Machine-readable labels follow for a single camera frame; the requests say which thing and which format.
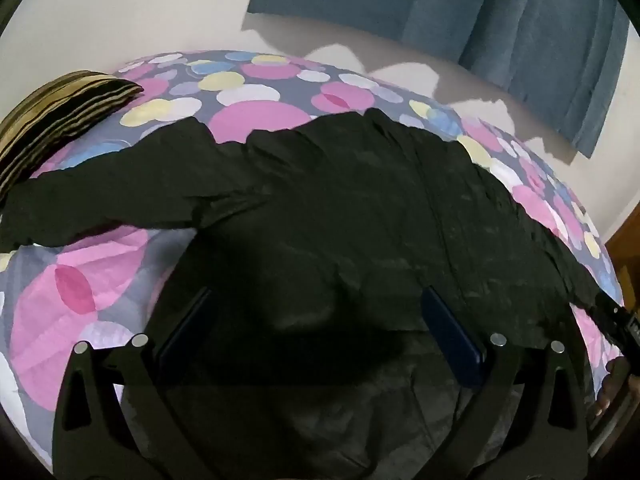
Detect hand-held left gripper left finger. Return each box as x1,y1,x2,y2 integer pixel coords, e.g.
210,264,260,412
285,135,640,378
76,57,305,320
52,286,217,480

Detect person's right hand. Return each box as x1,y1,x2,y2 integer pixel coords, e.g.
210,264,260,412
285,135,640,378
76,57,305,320
595,357,633,418

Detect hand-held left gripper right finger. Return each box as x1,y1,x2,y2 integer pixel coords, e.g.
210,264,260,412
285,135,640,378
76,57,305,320
421,286,593,480

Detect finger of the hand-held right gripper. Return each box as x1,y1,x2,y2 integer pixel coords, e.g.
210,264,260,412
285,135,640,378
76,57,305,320
582,291,623,328

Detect brown wooden furniture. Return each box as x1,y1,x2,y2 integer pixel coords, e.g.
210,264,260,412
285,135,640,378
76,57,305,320
587,214,640,458

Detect black garment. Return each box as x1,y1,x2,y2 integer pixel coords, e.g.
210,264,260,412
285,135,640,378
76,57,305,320
0,107,608,480

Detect striped brown pillow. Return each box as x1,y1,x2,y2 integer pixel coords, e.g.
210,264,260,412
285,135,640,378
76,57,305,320
0,74,145,197

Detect dotted colourful bed sheet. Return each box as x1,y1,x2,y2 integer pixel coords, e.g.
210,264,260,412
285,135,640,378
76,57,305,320
0,50,626,467

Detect blue curtain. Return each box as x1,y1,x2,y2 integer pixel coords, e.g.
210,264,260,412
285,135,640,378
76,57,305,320
247,0,632,159

